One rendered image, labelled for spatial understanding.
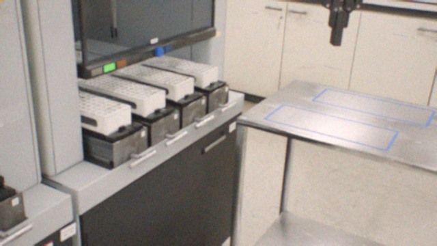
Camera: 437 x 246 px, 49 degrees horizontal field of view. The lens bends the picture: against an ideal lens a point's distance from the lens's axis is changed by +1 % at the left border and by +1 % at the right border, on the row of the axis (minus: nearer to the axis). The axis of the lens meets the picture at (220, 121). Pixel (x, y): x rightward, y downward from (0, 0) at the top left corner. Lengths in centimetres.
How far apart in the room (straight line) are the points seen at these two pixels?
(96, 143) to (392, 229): 163
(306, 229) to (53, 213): 102
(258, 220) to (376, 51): 149
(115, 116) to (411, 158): 75
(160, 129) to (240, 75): 240
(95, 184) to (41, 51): 34
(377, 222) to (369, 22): 136
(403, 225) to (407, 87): 108
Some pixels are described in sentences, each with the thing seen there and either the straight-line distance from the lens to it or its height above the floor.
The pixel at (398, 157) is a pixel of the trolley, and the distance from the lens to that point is 126.
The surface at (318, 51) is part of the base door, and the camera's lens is 343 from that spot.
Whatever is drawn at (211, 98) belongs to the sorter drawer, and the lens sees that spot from 158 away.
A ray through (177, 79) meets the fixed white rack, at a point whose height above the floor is 86.
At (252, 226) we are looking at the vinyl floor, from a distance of 232.
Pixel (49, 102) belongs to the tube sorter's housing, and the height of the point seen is 93.
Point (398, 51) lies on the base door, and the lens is 328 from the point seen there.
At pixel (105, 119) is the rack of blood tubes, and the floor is 86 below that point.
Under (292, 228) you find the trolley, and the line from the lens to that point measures 186.
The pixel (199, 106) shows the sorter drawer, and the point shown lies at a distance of 153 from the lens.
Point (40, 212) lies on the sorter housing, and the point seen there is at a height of 73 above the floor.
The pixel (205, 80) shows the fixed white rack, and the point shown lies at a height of 84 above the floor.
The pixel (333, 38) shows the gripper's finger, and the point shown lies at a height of 113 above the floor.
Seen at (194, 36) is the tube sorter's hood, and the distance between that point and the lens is 155.
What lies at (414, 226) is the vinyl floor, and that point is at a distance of 257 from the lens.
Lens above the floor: 135
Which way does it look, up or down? 23 degrees down
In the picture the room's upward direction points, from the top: 3 degrees clockwise
